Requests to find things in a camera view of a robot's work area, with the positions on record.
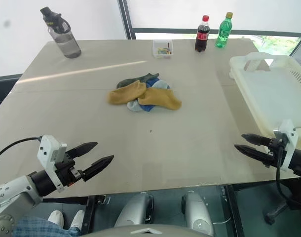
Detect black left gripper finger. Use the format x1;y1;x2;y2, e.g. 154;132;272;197
66;142;99;160
78;155;114;183

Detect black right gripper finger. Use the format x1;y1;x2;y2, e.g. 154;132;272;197
234;144;270;164
241;133;272;147

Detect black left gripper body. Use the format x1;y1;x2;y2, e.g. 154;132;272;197
54;153;83;188

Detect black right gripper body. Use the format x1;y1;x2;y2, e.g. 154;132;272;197
261;137;287;169

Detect mustard yellow sock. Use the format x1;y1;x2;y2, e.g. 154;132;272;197
106;81;147;106
138;87;183;111

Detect white plastic container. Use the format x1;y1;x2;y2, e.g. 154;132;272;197
228;51;301;150

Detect small clear plastic box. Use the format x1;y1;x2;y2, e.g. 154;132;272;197
151;39;174;60

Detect white shoe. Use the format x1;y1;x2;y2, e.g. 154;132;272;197
70;209;86;229
47;210;65;229

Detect black table leg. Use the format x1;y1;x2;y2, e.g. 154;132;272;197
84;195;97;234
224;184;245;237

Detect silver robot left leg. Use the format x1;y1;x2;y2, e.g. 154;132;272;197
114;192;154;228

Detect silver robot leg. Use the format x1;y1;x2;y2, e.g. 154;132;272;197
114;192;154;228
181;191;216;237

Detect black office chair base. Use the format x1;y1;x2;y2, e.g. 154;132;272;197
263;197;301;226

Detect blue checked trousers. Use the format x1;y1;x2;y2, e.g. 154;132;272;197
11;215;80;237

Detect blue sock grey toe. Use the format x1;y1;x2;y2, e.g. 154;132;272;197
146;77;171;91
126;98;156;113

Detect silver robot right leg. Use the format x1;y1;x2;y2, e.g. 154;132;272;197
181;191;216;237

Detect grey robot torso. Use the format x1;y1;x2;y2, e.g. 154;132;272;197
80;223;213;237

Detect grey-green cloth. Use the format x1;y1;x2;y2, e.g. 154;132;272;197
116;72;160;89

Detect grey water bottle black lid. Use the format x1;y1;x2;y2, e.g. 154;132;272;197
39;6;82;59

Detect green soda bottle yellow cap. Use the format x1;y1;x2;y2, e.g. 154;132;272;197
215;11;234;49

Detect cola bottle red cap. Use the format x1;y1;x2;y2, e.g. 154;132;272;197
194;15;211;53

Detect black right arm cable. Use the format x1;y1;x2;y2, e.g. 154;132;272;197
274;145;301;210

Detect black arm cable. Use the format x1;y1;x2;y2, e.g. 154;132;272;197
274;145;301;210
0;136;42;164

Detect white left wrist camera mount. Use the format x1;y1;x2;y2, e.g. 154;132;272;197
37;135;68;194

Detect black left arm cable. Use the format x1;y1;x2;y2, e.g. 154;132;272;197
0;136;42;164

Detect thin white floor cable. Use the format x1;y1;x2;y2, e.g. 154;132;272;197
213;216;232;226

